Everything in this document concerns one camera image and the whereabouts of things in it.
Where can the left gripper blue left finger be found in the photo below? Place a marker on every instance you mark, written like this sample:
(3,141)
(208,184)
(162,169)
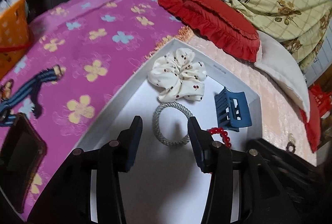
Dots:
(129,140)

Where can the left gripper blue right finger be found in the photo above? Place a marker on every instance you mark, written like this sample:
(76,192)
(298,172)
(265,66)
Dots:
(205,152)

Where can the blue hair claw clip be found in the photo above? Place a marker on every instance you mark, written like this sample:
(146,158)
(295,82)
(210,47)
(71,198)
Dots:
(232,110)

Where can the white cherry print scrunchie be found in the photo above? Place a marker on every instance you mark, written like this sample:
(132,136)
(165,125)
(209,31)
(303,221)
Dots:
(179,76)

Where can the red ruffled cushion right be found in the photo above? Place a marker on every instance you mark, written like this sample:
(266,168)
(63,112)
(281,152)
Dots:
(312,124)

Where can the red ruffled cushion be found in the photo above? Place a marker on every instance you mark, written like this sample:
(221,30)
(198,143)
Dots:
(312,124)
(215,21)

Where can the pink embroidered bedspread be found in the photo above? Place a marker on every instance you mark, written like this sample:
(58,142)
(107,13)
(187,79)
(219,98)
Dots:
(281,118)

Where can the red shopping bag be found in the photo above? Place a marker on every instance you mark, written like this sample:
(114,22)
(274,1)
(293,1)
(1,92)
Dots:
(323,100)

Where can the magenta floral blanket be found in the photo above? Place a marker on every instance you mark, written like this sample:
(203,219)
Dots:
(98,44)

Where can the dark brown wallet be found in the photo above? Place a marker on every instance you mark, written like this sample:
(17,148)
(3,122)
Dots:
(22,153)

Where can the white pillow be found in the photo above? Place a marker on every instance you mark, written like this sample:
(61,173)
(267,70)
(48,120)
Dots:
(278,63)

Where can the red ruffled cushion left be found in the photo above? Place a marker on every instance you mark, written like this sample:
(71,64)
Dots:
(215,21)

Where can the orange plastic basket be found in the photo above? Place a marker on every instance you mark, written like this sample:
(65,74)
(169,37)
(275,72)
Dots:
(16,36)

